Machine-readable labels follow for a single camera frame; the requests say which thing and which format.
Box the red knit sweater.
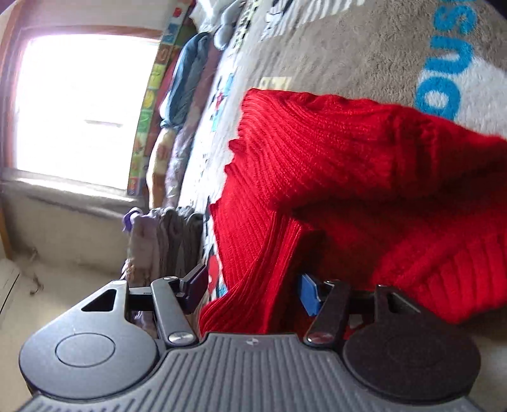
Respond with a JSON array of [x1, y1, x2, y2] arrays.
[[199, 88, 506, 334]]

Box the stack of dark folded clothes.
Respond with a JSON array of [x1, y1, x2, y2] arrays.
[[120, 205, 206, 333]]

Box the beige cartoon folded blanket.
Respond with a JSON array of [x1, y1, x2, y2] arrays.
[[146, 128, 177, 209]]

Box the lavender quilt in plastic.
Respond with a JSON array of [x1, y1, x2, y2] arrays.
[[163, 45, 222, 208]]

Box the blue white folded blanket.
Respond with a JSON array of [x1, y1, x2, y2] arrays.
[[159, 33, 211, 129]]

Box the bright window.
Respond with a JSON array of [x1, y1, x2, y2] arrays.
[[13, 34, 158, 190]]

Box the cartoon mouse bed blanket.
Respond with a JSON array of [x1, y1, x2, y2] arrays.
[[175, 0, 507, 397]]

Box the colourful alphabet foam mat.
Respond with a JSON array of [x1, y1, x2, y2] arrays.
[[126, 1, 196, 196]]

